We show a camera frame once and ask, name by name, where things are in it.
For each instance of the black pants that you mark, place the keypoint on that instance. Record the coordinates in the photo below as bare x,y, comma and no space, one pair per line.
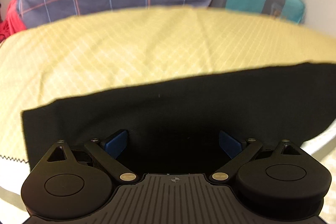
288,102

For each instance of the yellow patterned bed cover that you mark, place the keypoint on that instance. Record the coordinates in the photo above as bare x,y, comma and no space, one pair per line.
85,54

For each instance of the magenta clothes pile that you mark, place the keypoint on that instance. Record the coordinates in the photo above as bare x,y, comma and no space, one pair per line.
12,23

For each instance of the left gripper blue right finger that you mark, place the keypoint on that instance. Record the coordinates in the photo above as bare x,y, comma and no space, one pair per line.
238,153

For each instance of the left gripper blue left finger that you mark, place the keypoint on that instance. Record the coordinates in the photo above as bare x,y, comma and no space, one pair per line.
106,151

